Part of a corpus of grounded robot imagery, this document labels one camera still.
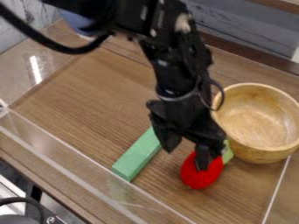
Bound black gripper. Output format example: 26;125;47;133
146;96;226;171

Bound red toy radish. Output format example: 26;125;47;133
181;140;234;190

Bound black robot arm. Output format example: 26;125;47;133
42;0;226;171

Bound green rectangular block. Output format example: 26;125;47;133
113;127;162;182

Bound wooden bowl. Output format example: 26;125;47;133
213;83;299;164

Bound clear acrylic tray wall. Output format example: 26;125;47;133
0;100;195;224

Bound black metal table bracket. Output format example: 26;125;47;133
25;183;67;224

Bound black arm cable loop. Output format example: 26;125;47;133
0;3;115;55

